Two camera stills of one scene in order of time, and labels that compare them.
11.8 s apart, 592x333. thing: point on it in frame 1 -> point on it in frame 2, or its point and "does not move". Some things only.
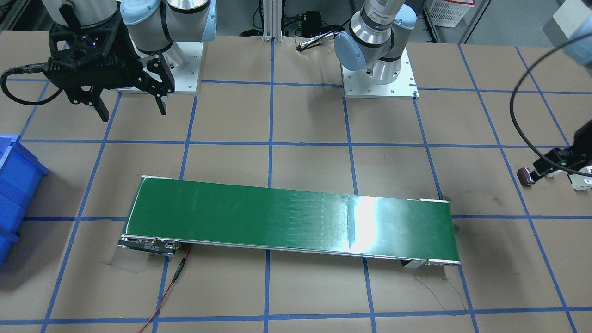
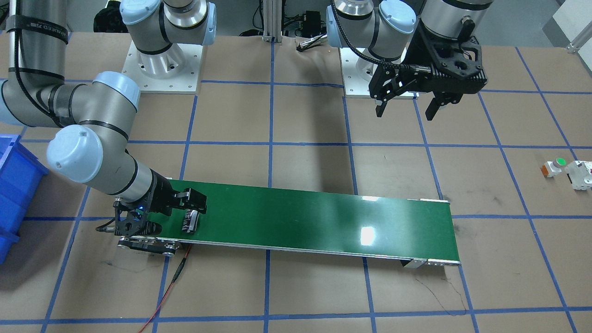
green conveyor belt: [168, 213] does not move
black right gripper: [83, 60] -> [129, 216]
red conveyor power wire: [175, 275] does not move
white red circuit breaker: [582, 182] does not move
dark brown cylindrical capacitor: [525, 176] -> [189, 221]
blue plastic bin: [21, 171] does not move
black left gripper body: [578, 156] -> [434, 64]
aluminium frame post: [272, 21] does not move
